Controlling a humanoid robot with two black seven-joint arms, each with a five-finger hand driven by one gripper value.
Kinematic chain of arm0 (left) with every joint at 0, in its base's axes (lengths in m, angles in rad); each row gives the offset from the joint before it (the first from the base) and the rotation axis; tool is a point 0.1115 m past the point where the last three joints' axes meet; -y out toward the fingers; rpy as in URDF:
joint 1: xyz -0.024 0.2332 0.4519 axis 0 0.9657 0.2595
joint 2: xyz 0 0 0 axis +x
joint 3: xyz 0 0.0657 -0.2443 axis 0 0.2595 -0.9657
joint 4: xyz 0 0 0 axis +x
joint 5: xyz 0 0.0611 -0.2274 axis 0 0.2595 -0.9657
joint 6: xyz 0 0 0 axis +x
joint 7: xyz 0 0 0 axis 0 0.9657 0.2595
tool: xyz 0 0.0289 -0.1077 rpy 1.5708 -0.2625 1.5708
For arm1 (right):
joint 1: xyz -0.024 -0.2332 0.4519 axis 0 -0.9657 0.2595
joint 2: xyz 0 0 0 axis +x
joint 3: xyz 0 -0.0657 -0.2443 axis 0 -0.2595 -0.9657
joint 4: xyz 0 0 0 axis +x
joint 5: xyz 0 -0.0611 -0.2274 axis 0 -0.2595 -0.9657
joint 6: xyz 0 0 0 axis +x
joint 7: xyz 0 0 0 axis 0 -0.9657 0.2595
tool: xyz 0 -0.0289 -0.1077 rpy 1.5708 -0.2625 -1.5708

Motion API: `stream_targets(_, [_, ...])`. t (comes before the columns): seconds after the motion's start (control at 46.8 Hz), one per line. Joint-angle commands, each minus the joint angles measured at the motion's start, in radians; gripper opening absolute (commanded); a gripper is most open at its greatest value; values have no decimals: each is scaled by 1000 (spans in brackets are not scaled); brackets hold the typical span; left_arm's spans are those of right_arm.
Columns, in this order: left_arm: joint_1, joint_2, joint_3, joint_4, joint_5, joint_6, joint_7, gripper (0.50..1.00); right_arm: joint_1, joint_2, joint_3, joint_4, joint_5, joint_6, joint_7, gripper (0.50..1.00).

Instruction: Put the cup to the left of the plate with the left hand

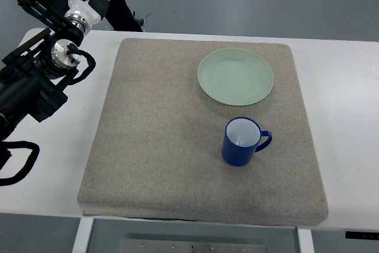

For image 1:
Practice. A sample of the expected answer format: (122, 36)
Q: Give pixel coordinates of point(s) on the black table control panel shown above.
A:
(374, 236)

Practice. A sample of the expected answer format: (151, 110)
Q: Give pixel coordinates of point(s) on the blue cup white inside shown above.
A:
(243, 138)

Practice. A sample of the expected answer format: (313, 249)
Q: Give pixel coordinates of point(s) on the white table leg frame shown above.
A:
(83, 235)

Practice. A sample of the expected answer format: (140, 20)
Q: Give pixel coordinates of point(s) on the grey felt mat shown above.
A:
(157, 150)

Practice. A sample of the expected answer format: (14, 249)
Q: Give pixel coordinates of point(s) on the grey metal base plate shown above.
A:
(145, 245)

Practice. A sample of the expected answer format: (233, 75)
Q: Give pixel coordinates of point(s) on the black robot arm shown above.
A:
(36, 74)

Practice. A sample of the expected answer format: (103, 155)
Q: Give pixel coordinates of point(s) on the light green plate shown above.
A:
(235, 77)

